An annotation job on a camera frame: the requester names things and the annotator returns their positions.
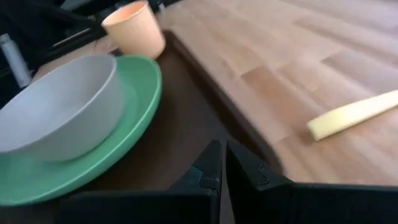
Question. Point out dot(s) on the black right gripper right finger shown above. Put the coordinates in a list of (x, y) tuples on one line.
[(311, 205)]

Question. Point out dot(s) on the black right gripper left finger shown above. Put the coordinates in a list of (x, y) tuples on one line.
[(140, 208)]

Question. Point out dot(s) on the green plastic plate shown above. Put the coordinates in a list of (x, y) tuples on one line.
[(133, 102)]

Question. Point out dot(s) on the grey plastic bowl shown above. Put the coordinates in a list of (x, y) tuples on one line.
[(56, 105)]

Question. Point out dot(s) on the orange plastic mug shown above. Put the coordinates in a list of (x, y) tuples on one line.
[(136, 34)]

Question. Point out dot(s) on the dark brown serving tray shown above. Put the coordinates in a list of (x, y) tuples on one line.
[(174, 124)]

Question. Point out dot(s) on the white cylindrical tube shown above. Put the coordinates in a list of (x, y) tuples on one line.
[(14, 59)]

